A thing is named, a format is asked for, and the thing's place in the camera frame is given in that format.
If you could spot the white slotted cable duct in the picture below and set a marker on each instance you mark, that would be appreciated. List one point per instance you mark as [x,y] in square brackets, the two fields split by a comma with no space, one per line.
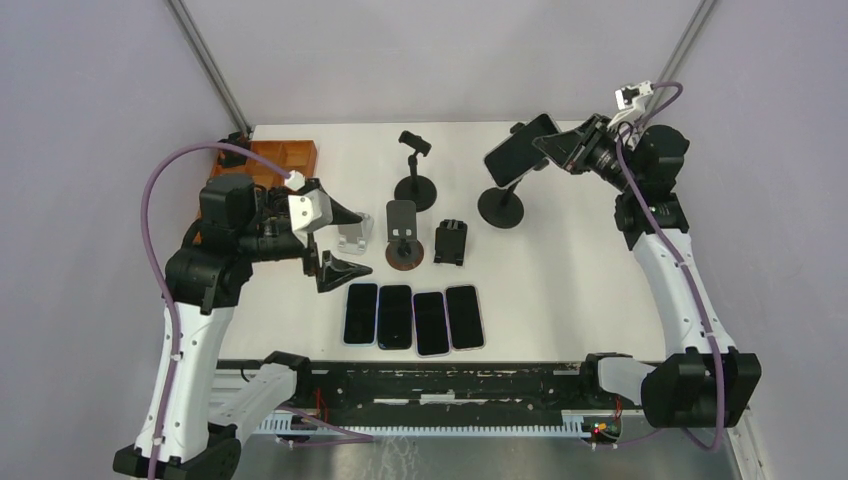
[283,424]

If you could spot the aluminium frame rail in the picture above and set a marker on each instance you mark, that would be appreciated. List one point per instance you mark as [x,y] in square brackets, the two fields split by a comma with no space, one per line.
[697,23]
[208,64]

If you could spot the silver folding phone stand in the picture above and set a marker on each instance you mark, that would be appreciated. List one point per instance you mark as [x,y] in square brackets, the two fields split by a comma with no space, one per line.
[353,239]

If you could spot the small black orange clamp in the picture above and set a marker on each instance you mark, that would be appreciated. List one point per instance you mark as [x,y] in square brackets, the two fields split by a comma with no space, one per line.
[229,159]

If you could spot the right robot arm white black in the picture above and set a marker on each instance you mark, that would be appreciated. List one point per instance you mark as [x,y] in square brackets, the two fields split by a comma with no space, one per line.
[705,380]

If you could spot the black phone dark case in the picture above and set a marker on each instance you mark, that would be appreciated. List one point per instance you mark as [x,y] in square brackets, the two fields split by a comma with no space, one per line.
[395,317]

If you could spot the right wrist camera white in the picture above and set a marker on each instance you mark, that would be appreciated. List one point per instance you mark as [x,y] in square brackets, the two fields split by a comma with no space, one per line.
[631,101]

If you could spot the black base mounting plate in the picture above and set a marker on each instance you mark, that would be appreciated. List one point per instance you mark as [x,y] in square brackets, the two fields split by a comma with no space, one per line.
[450,394]

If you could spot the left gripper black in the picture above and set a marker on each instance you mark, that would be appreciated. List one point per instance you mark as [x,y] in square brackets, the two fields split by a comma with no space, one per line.
[333,271]

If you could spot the black folding phone stand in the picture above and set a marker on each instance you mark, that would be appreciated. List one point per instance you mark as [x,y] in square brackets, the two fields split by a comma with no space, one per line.
[450,242]

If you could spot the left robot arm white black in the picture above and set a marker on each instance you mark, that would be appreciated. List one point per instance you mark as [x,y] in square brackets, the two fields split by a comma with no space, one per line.
[240,223]

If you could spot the phone with light blue case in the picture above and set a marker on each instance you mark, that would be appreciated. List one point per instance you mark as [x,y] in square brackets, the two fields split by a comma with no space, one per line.
[360,314]

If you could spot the aluminium frame rail right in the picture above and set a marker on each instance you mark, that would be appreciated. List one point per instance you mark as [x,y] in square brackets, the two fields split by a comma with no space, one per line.
[697,23]

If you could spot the aluminium frame rail left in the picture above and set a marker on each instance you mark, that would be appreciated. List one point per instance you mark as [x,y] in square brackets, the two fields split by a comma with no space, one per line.
[208,64]

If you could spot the phone stand brown round base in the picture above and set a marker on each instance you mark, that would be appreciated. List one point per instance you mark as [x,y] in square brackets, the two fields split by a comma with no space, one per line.
[404,251]

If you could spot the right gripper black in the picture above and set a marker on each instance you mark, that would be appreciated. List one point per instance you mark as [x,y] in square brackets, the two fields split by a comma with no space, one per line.
[572,149]

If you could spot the wooden compartment tray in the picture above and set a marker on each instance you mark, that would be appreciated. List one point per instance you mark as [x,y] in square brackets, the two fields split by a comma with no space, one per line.
[291,155]

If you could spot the phone with white case centre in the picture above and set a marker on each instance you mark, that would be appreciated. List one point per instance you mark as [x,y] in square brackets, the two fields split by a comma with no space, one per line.
[431,324]

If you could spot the phone with white case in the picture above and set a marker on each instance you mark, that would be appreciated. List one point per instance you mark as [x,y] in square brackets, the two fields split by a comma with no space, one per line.
[515,156]
[431,324]

